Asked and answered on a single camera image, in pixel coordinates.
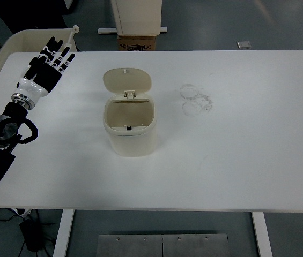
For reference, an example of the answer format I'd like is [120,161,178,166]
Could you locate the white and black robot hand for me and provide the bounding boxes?
[16,36,76,101]

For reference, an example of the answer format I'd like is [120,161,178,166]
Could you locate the cream lidded trash bin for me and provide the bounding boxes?
[102,68,158,158]

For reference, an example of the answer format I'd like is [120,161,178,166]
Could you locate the cream plastic crate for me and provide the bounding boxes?
[0,28,78,85]

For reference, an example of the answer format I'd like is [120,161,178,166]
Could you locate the person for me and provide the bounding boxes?
[0,0,71,32]

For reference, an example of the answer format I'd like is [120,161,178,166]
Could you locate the silver metal base bar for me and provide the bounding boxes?
[98,26,168,35]

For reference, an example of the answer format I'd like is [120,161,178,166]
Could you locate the brown cardboard box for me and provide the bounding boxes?
[117,34,157,51]

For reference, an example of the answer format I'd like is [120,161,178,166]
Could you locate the white table leg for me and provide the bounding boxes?
[52,209,75,257]
[251,211,274,257]

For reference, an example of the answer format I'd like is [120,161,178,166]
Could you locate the black power adapter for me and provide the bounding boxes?
[19,218,45,252]

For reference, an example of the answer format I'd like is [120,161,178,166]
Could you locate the small grey floor plate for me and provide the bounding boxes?
[236,40,253,50]

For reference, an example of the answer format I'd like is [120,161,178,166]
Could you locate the white plastic handle tool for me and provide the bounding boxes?
[64,25,80,52]

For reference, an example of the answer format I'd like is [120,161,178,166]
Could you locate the black cable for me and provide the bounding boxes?
[0,208,57,257]

